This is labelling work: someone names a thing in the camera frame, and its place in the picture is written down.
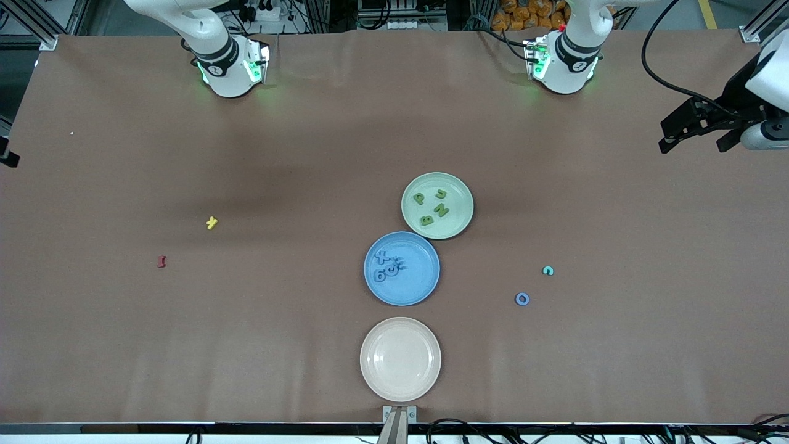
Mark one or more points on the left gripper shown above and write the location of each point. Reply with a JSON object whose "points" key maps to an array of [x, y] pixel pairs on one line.
{"points": [[737, 90]]}

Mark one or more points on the green foam letter N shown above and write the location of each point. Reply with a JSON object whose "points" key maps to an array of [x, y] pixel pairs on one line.
{"points": [[440, 209]]}

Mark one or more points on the blue foam letter G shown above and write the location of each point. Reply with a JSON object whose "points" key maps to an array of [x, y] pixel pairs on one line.
{"points": [[392, 272]]}

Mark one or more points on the blue foam letter X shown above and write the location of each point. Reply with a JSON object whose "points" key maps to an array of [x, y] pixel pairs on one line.
{"points": [[383, 254]]}

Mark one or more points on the blue foam number 6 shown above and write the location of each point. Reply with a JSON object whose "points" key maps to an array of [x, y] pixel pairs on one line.
{"points": [[380, 275]]}

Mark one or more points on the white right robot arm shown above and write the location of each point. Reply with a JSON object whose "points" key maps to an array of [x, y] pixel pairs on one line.
{"points": [[228, 61]]}

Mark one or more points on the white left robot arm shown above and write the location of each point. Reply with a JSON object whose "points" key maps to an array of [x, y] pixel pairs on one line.
{"points": [[570, 61]]}

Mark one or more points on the yellow foam letter K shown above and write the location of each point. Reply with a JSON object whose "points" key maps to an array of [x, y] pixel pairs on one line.
{"points": [[212, 222]]}

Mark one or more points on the bag of orange fruits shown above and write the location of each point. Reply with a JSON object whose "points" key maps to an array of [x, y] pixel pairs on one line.
{"points": [[511, 15]]}

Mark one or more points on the blue foam letter O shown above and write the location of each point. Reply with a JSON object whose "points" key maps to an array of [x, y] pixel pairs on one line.
{"points": [[516, 299]]}

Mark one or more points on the brown table cover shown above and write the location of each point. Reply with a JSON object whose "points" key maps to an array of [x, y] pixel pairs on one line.
{"points": [[616, 370]]}

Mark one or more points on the light green plate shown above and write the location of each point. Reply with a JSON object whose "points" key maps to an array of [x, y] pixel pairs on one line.
{"points": [[459, 225]]}

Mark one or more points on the white power strip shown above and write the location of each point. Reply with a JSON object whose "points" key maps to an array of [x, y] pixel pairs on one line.
{"points": [[268, 11]]}

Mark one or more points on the black equipment rack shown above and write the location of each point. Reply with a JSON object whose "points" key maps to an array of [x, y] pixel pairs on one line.
{"points": [[400, 15]]}

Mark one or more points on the blue plate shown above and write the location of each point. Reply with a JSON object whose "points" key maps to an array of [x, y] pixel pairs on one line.
{"points": [[413, 290]]}

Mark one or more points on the beige plate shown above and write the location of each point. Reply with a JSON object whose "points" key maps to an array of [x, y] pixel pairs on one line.
{"points": [[400, 361]]}

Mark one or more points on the aluminium frame profile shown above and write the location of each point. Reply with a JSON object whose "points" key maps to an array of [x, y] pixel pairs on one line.
{"points": [[48, 42], [751, 34]]}

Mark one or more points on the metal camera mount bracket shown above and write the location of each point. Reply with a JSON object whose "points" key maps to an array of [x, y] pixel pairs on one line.
{"points": [[399, 416]]}

